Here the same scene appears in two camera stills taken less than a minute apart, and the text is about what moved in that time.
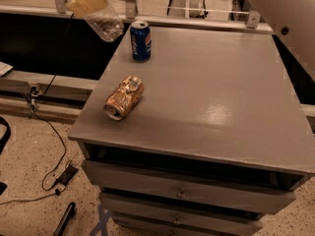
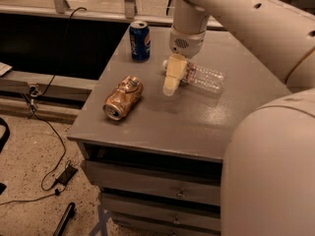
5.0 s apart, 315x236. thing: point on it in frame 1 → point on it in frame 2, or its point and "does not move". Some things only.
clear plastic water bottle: (104, 23) → (207, 79)
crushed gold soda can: (123, 98) does not move
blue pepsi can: (141, 37) does not move
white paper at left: (4, 68) does not move
